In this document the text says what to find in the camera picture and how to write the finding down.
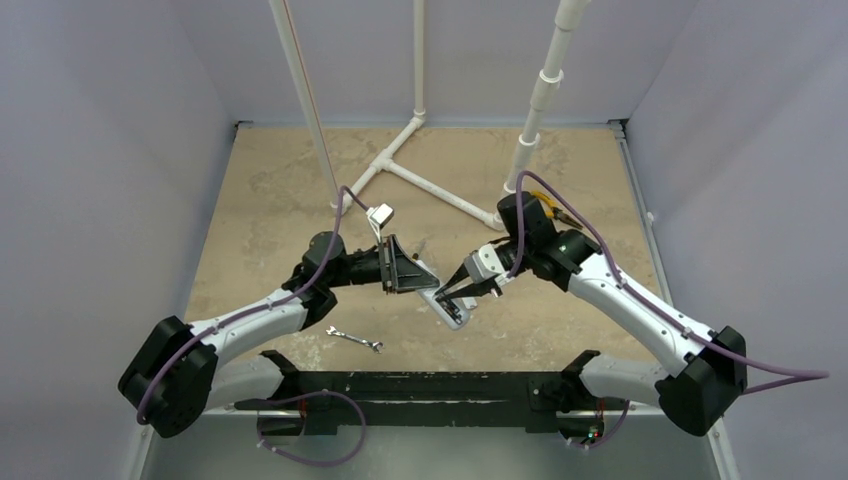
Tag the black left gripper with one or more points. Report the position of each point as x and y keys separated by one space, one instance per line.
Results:
x=401 y=273

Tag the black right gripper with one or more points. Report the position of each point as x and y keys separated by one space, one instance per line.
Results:
x=495 y=266

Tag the white remote control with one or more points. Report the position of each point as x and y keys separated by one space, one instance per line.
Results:
x=453 y=313

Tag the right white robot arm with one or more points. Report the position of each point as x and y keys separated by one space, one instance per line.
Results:
x=698 y=372

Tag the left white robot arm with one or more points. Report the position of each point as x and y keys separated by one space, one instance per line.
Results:
x=169 y=380

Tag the silver open-end wrench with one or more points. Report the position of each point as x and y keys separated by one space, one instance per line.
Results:
x=375 y=346

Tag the white jointed vertical pipe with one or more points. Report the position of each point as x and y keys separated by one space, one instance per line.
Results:
x=567 y=20

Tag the yellow handled screwdriver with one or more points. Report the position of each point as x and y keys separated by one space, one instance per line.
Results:
x=417 y=251

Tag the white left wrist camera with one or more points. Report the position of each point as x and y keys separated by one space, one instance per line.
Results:
x=378 y=217

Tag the yellow handled pliers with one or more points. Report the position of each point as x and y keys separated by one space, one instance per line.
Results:
x=555 y=212

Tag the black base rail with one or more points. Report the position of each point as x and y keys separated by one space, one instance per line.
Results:
x=323 y=402

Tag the aluminium frame rail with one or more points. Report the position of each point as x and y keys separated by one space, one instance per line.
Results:
x=617 y=127

